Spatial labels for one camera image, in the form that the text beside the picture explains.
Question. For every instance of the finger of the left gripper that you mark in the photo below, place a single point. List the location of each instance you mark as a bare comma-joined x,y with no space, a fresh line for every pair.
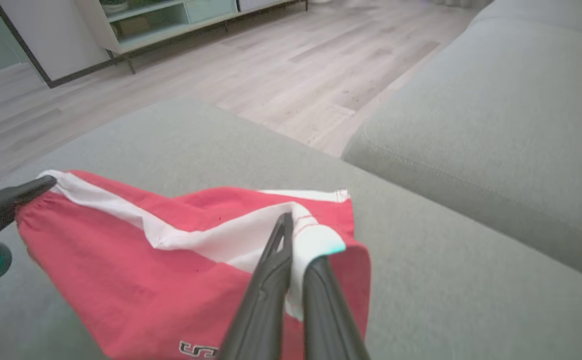
1,210

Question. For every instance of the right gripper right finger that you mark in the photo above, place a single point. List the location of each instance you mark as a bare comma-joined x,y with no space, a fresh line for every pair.
328,320

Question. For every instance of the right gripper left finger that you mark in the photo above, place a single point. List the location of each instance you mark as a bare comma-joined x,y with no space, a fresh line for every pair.
271,290

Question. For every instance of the red shorts with white stripe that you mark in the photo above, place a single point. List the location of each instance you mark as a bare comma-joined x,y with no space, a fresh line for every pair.
121,280

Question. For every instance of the grey fabric ottoman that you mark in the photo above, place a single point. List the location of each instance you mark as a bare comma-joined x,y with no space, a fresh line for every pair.
445,310

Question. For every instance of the white tall cabinet panel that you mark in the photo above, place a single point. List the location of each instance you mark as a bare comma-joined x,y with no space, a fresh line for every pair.
51,35

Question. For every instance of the brown box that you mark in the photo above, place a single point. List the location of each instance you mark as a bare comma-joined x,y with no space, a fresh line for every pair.
133,26

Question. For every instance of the grey fabric sofa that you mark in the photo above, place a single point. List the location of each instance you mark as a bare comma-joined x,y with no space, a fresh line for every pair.
495,125

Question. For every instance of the white low shelf cabinet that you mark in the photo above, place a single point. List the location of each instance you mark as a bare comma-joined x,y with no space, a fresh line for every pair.
211,10

